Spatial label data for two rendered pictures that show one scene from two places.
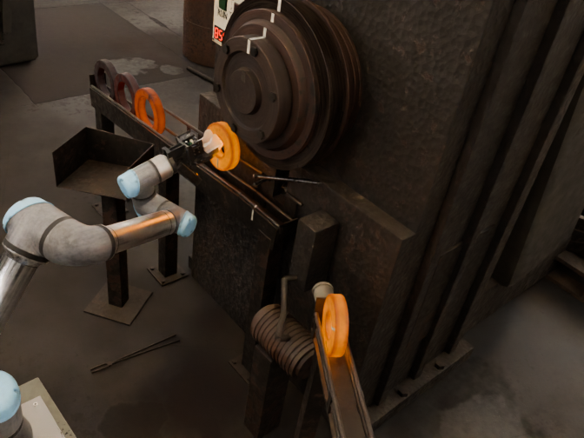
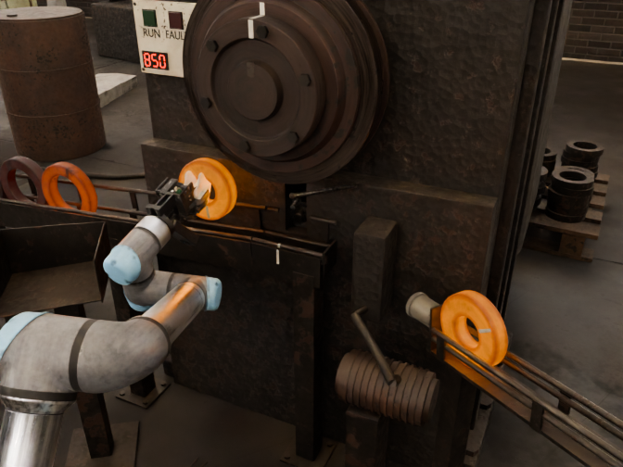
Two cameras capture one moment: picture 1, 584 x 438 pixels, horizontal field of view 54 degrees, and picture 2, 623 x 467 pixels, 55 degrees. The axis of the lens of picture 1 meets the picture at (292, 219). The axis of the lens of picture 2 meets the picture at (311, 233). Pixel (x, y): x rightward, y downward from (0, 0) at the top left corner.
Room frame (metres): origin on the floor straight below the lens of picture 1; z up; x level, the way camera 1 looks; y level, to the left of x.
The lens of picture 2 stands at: (0.23, 0.46, 1.44)
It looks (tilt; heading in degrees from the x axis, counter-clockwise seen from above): 28 degrees down; 341
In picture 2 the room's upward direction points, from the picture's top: straight up
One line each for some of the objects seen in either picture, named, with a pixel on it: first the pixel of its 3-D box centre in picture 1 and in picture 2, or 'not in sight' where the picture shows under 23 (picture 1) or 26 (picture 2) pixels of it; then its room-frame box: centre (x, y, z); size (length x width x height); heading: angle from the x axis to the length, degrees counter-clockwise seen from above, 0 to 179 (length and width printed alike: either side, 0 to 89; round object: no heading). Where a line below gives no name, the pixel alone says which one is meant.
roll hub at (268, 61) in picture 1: (249, 90); (258, 89); (1.42, 0.17, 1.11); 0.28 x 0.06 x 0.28; 46
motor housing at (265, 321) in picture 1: (278, 383); (382, 448); (1.16, -0.05, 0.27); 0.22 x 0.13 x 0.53; 46
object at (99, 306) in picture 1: (109, 231); (72, 359); (1.65, 0.66, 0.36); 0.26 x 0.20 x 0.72; 81
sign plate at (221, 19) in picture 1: (239, 26); (180, 40); (1.80, 0.27, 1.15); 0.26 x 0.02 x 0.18; 46
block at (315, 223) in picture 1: (313, 251); (375, 269); (1.34, -0.08, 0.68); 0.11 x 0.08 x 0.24; 136
